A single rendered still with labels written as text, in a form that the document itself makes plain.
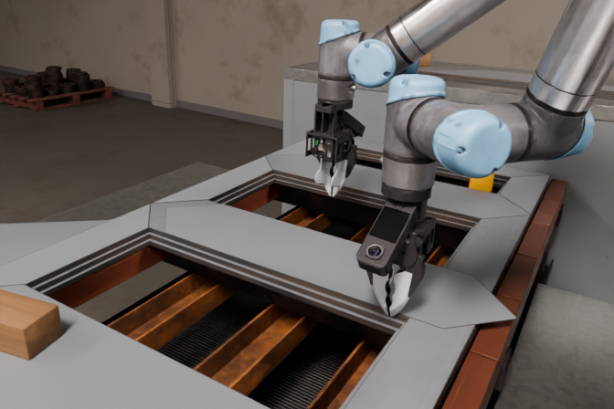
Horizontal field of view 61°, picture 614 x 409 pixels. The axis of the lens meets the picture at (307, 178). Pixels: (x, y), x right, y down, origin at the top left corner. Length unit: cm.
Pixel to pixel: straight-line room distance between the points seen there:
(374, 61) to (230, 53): 472
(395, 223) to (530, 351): 49
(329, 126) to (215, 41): 466
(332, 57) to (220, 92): 471
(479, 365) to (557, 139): 33
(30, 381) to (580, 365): 90
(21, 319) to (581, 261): 143
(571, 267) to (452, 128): 117
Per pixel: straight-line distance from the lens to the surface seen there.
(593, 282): 174
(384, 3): 453
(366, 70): 84
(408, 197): 73
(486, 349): 84
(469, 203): 129
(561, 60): 66
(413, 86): 68
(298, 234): 106
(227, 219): 112
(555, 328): 121
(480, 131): 59
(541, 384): 105
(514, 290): 100
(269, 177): 140
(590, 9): 64
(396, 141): 71
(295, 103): 188
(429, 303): 87
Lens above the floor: 131
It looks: 20 degrees down
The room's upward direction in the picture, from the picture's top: 2 degrees clockwise
